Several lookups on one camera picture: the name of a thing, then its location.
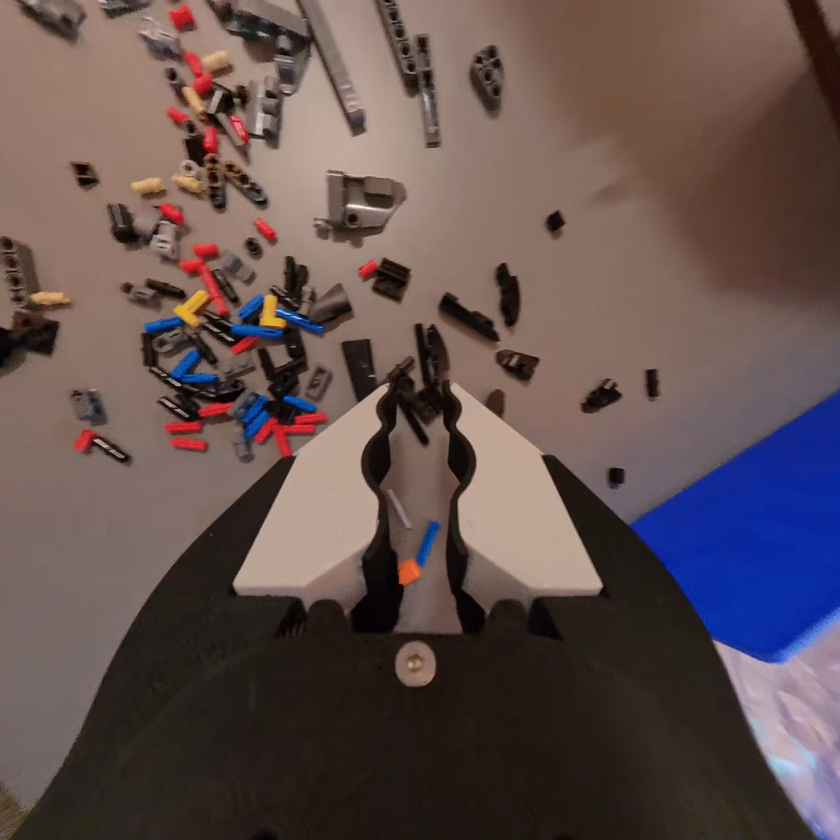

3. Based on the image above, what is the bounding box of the group of grey lego beams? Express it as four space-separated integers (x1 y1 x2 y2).
210 0 506 148

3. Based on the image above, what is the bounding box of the dark brown bar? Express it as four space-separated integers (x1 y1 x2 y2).
786 0 840 89

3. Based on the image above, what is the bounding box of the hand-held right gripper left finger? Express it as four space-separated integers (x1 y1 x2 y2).
233 382 404 634

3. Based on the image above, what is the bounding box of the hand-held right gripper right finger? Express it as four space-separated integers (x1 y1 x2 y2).
441 381 603 634

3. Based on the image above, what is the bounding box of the blue plastic bin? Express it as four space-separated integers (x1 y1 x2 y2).
630 390 840 664

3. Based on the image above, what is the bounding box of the group of black lego panels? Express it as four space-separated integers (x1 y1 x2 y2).
341 210 660 421

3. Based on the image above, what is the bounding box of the pile of small coloured lego pieces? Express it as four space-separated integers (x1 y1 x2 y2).
0 0 332 467

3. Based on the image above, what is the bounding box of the pale shiny wrapping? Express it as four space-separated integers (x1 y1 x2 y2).
715 640 840 840

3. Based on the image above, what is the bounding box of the grey lego frame piece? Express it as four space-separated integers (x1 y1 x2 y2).
314 169 408 240

